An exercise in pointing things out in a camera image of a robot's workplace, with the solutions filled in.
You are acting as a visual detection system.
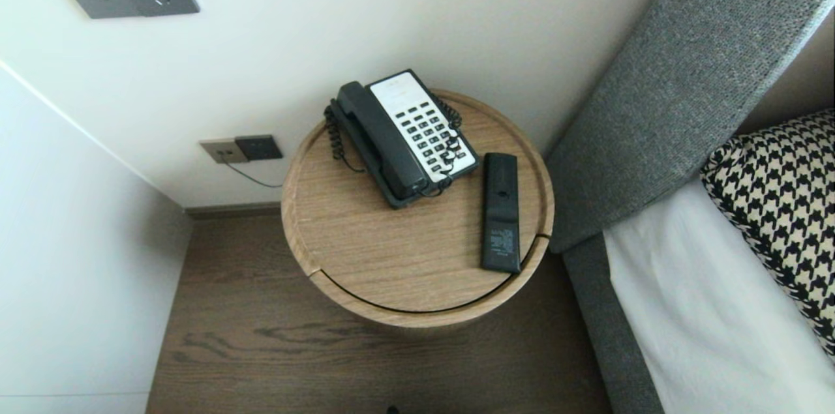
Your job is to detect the black remote control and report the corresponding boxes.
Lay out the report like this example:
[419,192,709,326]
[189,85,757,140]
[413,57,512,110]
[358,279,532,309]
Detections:
[481,153,523,274]

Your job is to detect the black telephone handset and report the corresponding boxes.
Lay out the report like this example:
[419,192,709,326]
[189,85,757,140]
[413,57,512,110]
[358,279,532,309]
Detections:
[335,80,431,201]

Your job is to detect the round wooden bedside table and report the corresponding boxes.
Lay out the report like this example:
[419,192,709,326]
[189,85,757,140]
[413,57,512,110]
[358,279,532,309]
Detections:
[281,88,555,314]

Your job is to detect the wooden baseboard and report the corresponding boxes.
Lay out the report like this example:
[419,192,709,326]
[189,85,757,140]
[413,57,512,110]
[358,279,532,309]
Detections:
[185,201,282,220]

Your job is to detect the grey upholstered headboard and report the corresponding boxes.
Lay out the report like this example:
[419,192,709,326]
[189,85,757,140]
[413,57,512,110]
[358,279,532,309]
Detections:
[547,0,835,254]

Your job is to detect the white bed sheet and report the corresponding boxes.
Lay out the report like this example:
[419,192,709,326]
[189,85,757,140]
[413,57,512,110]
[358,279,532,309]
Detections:
[603,178,835,414]

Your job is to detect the houndstooth pillow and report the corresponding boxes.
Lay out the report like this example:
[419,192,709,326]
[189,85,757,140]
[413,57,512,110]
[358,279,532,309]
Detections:
[700,108,835,359]

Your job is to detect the black white corded telephone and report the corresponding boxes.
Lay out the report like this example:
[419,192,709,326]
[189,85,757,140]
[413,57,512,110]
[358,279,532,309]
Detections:
[328,68,482,210]

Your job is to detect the black coiled telephone cord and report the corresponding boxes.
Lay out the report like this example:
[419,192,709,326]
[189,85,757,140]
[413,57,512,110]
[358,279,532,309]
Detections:
[324,93,468,198]

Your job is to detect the thin black wall cable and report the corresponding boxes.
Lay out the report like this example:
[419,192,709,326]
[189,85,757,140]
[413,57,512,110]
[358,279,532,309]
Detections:
[222,158,283,189]

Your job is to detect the beige wall socket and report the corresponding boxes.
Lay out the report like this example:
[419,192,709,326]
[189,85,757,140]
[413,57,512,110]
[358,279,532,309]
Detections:
[199,138,250,164]

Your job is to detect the grey upholstered bed frame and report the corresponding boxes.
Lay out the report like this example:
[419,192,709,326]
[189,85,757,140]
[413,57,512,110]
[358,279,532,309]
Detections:
[562,233,666,414]

